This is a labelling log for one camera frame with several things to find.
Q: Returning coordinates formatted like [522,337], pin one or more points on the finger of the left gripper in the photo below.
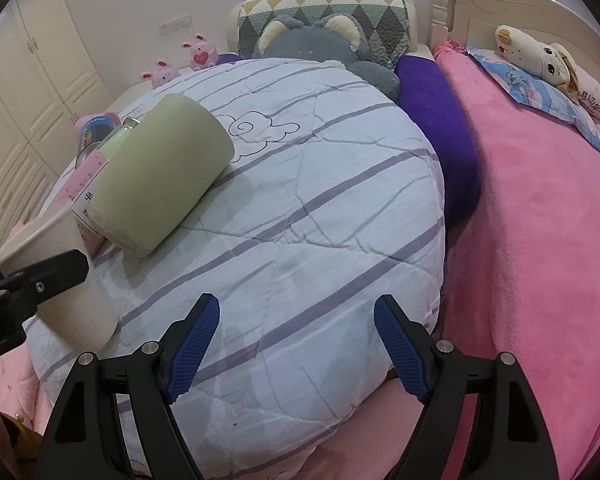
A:
[38,282]

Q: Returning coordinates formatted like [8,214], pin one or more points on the white bed headboard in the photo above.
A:
[551,18]

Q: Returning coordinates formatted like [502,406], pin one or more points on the pink pig plush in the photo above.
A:
[162,73]
[202,53]

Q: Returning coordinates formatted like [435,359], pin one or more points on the pink quilt left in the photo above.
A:
[21,393]

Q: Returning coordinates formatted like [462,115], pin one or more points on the white paper cup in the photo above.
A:
[71,301]

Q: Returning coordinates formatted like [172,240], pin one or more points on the white dog plush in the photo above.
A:
[550,62]

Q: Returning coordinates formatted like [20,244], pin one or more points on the green rolled towel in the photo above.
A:
[159,173]

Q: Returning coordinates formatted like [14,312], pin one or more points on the pink green towel can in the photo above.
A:
[79,189]

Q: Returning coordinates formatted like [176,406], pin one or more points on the pink fleece blanket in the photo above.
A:
[524,269]

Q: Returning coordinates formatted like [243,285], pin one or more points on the grey bear plush pillow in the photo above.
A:
[336,40]

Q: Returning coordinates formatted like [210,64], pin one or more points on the pink pig plush front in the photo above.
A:
[162,73]

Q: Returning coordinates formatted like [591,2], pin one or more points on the white wardrobe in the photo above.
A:
[47,82]

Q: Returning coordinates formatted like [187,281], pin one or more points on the white striped quilt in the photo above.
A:
[296,351]

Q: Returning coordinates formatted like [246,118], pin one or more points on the pink pig plush rear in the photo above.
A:
[202,53]

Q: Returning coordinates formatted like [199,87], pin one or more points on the purple blanket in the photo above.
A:
[440,124]

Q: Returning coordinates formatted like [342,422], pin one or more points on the triangle patterned pillow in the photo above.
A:
[389,26]

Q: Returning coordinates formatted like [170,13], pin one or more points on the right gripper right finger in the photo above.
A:
[509,437]

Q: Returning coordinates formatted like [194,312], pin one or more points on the blue black CoolTowel can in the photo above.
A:
[90,139]

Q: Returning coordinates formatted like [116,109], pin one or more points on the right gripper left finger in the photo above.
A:
[84,437]

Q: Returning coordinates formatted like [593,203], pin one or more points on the blue cartoon pillow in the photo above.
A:
[531,91]

